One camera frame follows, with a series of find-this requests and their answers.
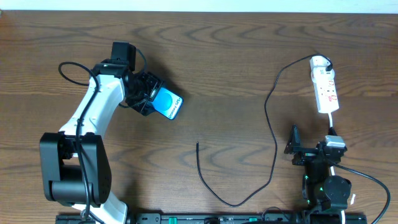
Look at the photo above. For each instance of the white power strip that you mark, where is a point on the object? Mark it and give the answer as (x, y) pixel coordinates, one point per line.
(325, 90)

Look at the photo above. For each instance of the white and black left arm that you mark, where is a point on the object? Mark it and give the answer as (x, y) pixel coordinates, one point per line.
(75, 168)

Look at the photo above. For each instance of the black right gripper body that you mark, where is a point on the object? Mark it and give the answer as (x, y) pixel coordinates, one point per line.
(310, 150)

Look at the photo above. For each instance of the blue Galaxy smartphone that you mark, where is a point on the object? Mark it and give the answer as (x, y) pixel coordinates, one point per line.
(167, 103)

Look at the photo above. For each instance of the white USB charger plug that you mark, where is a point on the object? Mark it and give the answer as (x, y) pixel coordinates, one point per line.
(320, 65)

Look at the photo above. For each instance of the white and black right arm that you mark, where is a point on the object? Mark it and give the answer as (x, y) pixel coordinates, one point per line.
(325, 193)

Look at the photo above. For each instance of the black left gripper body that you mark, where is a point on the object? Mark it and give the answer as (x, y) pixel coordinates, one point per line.
(148, 96)

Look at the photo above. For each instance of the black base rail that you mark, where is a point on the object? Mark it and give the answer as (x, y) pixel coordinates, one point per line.
(272, 217)

